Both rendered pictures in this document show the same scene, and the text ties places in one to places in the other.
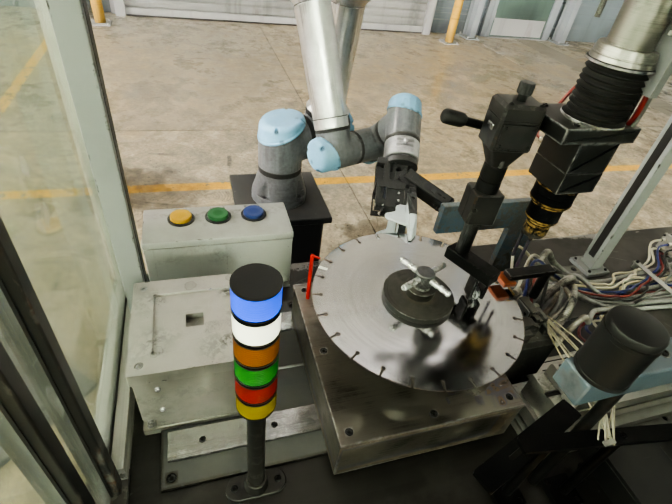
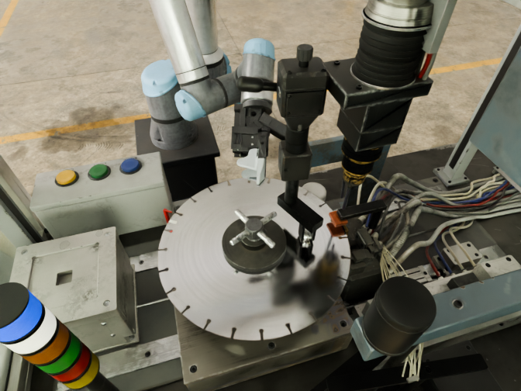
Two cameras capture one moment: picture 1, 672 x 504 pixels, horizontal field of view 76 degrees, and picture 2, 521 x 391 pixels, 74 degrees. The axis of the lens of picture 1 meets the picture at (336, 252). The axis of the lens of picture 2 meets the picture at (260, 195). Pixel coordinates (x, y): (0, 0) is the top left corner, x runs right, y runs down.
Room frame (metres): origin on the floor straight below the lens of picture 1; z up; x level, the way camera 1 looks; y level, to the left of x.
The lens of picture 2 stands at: (0.15, -0.18, 1.45)
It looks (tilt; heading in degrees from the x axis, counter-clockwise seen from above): 47 degrees down; 5
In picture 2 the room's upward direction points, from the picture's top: straight up
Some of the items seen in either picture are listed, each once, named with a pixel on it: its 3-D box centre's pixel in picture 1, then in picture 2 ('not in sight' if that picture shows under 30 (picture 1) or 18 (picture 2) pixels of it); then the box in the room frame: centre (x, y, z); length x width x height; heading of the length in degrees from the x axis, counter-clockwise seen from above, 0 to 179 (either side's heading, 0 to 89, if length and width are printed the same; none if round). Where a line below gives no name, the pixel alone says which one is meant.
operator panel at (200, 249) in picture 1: (220, 250); (109, 198); (0.67, 0.24, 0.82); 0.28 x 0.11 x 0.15; 112
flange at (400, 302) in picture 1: (419, 291); (253, 239); (0.49, -0.14, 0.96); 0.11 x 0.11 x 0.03
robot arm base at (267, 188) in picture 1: (279, 179); (171, 122); (1.03, 0.18, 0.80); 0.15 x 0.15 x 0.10
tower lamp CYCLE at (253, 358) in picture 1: (256, 340); (42, 338); (0.26, 0.06, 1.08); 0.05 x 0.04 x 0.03; 22
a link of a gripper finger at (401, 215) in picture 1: (400, 219); (250, 164); (0.68, -0.11, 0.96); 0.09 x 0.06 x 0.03; 2
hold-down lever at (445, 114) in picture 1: (474, 125); (269, 91); (0.56, -0.15, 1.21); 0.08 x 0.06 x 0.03; 112
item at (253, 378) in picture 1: (256, 360); (55, 348); (0.26, 0.06, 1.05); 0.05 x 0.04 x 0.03; 22
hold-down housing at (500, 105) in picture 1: (498, 158); (298, 120); (0.54, -0.19, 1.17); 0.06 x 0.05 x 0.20; 103
